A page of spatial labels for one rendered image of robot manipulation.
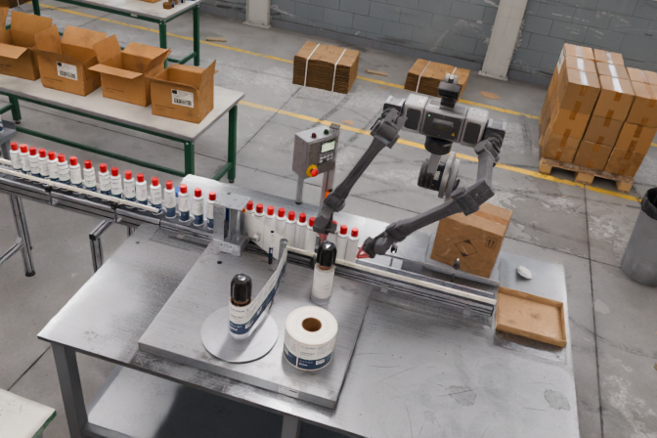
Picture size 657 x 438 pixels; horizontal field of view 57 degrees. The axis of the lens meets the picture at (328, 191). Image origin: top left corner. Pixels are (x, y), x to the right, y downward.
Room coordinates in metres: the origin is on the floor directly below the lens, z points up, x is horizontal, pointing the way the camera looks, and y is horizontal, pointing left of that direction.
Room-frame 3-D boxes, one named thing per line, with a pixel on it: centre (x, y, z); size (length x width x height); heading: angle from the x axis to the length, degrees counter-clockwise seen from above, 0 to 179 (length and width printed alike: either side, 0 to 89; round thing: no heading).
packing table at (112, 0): (6.24, 2.73, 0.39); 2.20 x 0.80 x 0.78; 76
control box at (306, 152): (2.36, 0.08, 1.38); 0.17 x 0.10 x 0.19; 134
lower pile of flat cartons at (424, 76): (6.63, -1.08, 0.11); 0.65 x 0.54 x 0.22; 73
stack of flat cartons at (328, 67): (6.44, 0.20, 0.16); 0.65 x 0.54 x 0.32; 81
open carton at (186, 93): (3.76, 1.07, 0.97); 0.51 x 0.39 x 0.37; 171
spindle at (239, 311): (1.70, 0.28, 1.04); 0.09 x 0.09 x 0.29
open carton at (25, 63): (4.03, 2.34, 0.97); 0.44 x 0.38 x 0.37; 171
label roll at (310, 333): (1.66, 0.00, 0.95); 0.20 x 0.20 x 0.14
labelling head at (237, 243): (2.25, 0.43, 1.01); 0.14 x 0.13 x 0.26; 79
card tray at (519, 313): (2.06, -0.98, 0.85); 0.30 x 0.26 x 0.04; 79
